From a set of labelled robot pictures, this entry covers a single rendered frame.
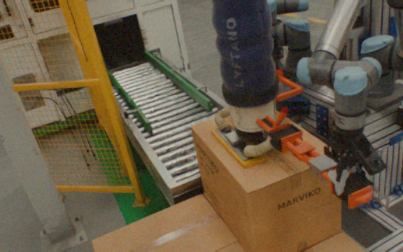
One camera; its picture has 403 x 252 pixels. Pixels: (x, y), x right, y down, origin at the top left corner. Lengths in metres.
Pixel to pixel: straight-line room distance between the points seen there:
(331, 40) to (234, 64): 0.40
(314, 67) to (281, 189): 0.52
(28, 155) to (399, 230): 2.14
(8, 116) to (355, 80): 1.98
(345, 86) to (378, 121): 0.82
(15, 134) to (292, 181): 1.67
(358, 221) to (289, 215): 0.85
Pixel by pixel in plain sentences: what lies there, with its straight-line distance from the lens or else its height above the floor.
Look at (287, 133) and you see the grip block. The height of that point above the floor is 1.09.
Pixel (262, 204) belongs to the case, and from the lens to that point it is 1.49.
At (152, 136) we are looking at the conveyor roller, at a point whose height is 0.52.
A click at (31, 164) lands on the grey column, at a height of 0.65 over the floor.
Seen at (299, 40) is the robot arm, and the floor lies 1.18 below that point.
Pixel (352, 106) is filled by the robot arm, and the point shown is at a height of 1.35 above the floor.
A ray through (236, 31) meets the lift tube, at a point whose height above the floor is 1.45.
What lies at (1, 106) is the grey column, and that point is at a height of 1.06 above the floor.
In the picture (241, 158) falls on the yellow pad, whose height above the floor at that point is 0.96.
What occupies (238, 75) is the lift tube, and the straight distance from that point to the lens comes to 1.48.
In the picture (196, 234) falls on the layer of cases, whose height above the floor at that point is 0.54.
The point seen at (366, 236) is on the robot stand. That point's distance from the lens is 2.32.
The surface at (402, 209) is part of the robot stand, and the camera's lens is 2.50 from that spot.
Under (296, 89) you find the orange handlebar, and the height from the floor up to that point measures 1.08.
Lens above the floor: 1.84
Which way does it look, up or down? 29 degrees down
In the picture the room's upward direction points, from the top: 11 degrees counter-clockwise
